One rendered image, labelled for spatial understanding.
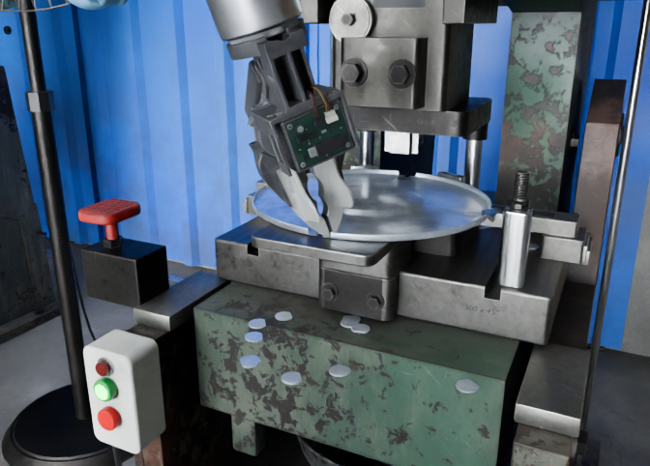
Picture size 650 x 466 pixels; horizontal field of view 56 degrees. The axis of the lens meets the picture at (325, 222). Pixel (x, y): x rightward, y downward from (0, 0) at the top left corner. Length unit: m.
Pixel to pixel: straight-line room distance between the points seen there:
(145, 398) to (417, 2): 0.57
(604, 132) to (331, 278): 0.53
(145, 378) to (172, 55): 1.80
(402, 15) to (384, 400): 0.45
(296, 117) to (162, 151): 2.08
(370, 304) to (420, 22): 0.33
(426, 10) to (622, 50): 1.22
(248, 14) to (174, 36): 1.92
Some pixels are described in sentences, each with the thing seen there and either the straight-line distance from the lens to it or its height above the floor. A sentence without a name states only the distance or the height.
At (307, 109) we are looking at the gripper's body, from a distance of 0.53.
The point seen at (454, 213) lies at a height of 0.78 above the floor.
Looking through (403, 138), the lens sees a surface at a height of 0.84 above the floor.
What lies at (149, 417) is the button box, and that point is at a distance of 0.81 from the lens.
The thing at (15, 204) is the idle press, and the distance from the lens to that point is 2.27.
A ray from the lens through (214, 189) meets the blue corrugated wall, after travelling 2.47.
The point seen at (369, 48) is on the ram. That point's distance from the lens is 0.75.
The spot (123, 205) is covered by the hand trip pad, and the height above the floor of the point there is 0.76.
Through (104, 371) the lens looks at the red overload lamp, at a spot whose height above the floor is 0.61.
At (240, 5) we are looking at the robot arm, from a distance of 0.52.
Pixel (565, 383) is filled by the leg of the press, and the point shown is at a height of 0.64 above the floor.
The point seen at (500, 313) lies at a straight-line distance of 0.74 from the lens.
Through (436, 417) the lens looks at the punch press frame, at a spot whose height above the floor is 0.58.
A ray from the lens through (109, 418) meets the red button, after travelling 0.80.
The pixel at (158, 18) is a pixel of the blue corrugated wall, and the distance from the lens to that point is 2.52.
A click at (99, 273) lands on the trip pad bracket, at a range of 0.87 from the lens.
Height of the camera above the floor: 0.99
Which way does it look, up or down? 18 degrees down
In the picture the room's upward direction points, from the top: straight up
